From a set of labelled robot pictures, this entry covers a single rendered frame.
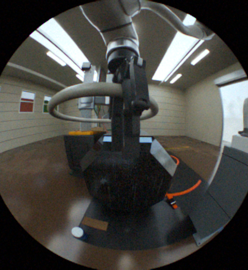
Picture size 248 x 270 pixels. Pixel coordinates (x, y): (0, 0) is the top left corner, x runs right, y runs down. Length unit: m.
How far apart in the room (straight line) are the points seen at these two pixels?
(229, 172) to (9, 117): 6.80
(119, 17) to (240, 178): 0.86
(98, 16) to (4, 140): 6.00
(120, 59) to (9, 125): 6.04
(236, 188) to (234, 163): 0.17
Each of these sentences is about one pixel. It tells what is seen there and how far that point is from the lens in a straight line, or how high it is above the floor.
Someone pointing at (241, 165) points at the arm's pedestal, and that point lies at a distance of 0.70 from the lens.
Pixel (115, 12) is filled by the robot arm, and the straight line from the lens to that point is 0.26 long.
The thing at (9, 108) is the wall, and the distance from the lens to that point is 6.19.
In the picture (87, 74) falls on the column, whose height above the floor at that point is 1.83.
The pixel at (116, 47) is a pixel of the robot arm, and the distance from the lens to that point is 0.23.
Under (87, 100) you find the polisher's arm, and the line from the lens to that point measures 1.38.
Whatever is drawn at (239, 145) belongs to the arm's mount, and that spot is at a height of 0.83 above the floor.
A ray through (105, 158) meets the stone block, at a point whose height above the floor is 0.69.
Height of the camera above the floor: 0.91
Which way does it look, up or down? 9 degrees down
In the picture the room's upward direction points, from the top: straight up
